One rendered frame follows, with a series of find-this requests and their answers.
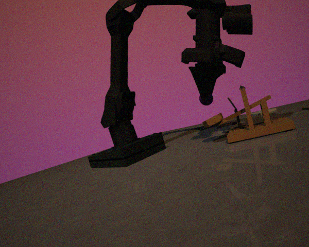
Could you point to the wooden toy catapult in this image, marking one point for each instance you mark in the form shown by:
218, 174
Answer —
252, 130

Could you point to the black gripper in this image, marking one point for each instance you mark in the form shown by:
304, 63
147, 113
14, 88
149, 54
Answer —
207, 70

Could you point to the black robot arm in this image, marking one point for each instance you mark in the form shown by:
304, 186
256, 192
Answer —
119, 102

